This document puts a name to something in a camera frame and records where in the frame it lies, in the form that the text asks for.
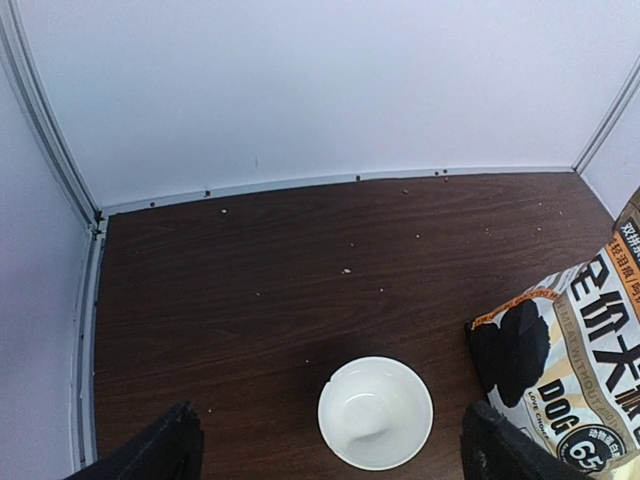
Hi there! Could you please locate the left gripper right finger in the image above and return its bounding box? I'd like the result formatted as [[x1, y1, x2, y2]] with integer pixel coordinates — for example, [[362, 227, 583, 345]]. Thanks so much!
[[461, 401, 575, 479]]

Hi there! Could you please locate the aluminium corner post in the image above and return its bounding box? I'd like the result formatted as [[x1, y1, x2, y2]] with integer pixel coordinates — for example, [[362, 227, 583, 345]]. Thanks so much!
[[572, 58, 640, 175], [1, 1, 102, 231]]

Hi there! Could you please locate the brown pet food bag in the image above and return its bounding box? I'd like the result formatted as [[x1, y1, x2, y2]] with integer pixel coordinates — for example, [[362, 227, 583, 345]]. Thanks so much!
[[465, 195, 639, 479]]

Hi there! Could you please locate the left aluminium corner post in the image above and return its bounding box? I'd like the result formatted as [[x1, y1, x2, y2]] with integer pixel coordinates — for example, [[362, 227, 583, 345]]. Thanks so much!
[[1, 1, 102, 231]]

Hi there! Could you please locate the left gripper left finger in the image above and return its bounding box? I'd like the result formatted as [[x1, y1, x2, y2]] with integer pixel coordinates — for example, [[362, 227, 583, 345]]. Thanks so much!
[[74, 402, 204, 480]]

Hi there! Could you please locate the white ceramic bowl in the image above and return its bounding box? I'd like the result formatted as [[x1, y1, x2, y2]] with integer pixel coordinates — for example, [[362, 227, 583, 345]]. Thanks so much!
[[317, 356, 434, 471]]

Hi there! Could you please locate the right aluminium corner post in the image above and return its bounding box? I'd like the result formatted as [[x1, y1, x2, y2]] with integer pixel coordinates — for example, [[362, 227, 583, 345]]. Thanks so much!
[[572, 58, 640, 175]]

